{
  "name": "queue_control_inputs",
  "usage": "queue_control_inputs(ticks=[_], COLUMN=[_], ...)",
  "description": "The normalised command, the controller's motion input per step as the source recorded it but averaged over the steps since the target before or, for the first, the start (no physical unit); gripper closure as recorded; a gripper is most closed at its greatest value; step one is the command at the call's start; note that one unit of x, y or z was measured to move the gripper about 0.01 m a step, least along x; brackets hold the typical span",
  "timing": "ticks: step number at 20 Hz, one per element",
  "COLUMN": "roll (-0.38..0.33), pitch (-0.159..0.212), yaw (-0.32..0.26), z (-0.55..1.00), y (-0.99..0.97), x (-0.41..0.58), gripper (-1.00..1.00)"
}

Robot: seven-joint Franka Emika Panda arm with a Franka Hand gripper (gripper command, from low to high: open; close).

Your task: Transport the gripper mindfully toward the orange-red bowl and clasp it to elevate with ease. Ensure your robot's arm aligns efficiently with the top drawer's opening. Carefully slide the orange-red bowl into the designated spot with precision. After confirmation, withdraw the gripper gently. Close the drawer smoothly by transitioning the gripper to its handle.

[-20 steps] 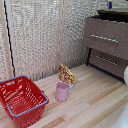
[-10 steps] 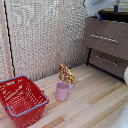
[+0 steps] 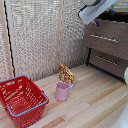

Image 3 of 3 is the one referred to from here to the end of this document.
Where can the dark brown dresser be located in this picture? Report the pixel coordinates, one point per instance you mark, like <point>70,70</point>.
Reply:
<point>110,46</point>

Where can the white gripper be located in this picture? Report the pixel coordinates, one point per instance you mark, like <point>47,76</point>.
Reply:
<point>95,12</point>

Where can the beige woven screen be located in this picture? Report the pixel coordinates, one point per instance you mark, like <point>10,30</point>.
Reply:
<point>36,33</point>

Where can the yellow red snack box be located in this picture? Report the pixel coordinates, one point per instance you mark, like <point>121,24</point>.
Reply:
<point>66,75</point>

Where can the red shopping basket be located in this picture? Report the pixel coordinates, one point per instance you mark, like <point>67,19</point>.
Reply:
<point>20,100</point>

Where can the pink plastic cup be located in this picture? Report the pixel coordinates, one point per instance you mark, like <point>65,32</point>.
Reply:
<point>62,92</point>

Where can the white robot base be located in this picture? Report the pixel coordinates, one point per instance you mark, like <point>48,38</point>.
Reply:
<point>122,120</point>

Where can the small white carton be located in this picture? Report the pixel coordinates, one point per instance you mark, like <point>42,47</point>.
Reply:
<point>71,86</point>

